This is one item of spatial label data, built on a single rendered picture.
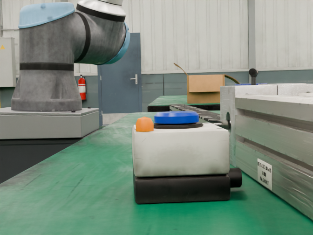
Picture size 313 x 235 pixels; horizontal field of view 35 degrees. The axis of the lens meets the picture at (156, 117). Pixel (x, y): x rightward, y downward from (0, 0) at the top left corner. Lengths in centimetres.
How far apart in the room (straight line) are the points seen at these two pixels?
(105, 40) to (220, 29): 1049
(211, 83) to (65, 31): 166
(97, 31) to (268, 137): 74
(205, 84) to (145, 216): 229
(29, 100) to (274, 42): 1083
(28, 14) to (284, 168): 77
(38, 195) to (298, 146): 24
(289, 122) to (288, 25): 1140
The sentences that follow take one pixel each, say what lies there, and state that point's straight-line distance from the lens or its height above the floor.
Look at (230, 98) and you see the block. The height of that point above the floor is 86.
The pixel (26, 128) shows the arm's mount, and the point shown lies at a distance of 102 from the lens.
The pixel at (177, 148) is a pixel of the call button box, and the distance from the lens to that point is 41.
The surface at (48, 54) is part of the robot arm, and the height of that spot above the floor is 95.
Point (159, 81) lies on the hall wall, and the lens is 1150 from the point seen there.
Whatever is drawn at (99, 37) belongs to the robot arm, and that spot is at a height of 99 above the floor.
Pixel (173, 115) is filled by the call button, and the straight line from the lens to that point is 43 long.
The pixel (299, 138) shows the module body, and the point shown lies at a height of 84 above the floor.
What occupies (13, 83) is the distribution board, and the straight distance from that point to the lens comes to 1191.
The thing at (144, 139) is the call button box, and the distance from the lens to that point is 41.
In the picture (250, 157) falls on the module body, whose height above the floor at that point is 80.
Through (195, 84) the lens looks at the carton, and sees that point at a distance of 266.
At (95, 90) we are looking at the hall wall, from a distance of 1165.
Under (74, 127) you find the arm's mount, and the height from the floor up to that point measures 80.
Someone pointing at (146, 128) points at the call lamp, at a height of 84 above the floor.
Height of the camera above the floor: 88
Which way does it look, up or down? 4 degrees down
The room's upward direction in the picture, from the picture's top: 1 degrees counter-clockwise
